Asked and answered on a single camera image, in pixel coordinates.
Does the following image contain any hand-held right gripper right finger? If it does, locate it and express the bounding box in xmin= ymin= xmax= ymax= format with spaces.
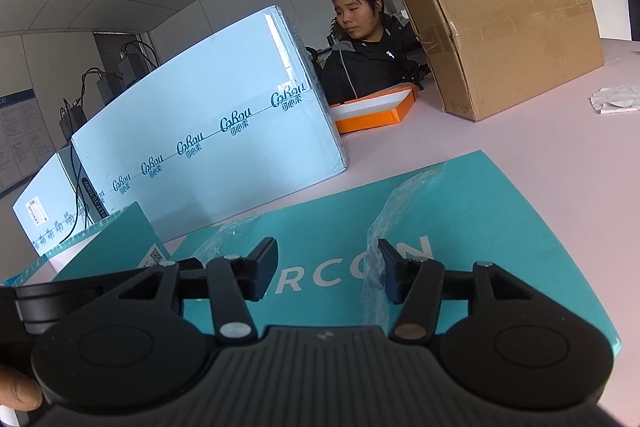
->
xmin=377 ymin=238 xmax=553 ymax=349

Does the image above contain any crumpled white paper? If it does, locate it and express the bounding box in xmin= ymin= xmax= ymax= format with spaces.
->
xmin=590 ymin=84 xmax=640 ymax=114

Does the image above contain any grey door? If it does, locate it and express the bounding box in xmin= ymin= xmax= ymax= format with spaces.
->
xmin=93 ymin=32 xmax=156 ymax=108

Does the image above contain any black power cable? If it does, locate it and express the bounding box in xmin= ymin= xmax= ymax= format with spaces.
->
xmin=121 ymin=39 xmax=162 ymax=72
xmin=81 ymin=67 xmax=108 ymax=108

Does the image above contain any orange box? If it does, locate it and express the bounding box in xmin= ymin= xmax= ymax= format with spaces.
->
xmin=330 ymin=83 xmax=420 ymax=134

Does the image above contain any wall poster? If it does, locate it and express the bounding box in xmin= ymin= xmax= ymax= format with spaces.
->
xmin=0 ymin=89 xmax=43 ymax=198

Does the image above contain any person's left hand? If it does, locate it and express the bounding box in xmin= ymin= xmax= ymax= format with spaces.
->
xmin=0 ymin=366 xmax=44 ymax=413

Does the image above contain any patterned teal box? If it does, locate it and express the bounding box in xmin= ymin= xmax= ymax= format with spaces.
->
xmin=2 ymin=202 xmax=173 ymax=288

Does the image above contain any white counter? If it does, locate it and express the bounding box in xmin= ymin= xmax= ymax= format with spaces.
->
xmin=585 ymin=0 xmax=640 ymax=42

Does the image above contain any labelled light blue carton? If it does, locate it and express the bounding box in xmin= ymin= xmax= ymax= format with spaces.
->
xmin=12 ymin=144 xmax=96 ymax=260

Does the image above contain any brown cardboard box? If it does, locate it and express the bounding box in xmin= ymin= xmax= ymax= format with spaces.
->
xmin=394 ymin=0 xmax=605 ymax=122

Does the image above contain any clear plastic film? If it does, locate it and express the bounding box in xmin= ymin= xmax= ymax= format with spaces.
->
xmin=192 ymin=162 xmax=446 ymax=323

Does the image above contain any black charging cable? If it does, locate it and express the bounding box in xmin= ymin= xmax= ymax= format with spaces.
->
xmin=71 ymin=147 xmax=86 ymax=228

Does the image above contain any pink desktop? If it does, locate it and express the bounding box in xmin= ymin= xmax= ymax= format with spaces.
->
xmin=165 ymin=38 xmax=640 ymax=427

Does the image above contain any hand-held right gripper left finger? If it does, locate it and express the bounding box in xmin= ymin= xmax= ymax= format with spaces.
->
xmin=102 ymin=236 xmax=279 ymax=349

